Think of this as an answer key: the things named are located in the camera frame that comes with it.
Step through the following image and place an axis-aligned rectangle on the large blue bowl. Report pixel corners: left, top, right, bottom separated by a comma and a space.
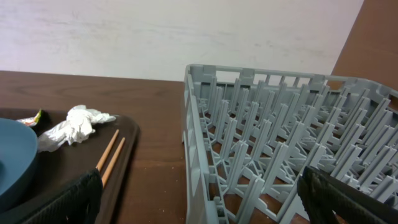
1, 118, 37, 212

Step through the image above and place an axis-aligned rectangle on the wooden chopstick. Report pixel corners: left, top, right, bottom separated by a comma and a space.
96, 129, 119, 172
101, 138, 126, 188

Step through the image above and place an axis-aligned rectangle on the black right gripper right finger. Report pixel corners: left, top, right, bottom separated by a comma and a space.
297, 166, 397, 224

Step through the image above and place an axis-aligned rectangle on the green snack wrapper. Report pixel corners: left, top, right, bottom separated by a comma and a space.
17, 110, 43, 127

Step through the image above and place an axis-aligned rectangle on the grey dishwasher rack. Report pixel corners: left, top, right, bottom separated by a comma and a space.
182, 64, 397, 223

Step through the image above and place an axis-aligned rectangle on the crumpled white tissue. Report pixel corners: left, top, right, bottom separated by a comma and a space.
37, 105, 116, 152

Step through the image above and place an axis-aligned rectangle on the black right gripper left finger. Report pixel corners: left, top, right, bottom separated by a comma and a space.
19, 169, 103, 224

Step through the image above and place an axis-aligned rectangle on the dark brown serving tray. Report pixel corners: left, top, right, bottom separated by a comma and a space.
1, 115, 141, 224

